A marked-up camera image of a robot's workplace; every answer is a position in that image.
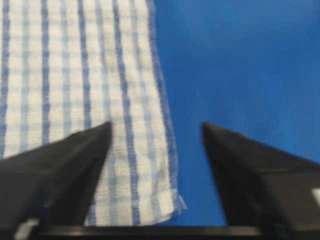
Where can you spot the blue table cloth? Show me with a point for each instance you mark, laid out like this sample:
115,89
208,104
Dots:
251,66

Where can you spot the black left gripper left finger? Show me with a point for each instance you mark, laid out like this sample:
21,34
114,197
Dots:
53,184

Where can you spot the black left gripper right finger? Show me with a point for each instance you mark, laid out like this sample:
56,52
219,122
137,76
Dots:
264,187

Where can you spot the blue striped white towel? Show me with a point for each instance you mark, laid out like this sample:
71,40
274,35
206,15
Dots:
71,65

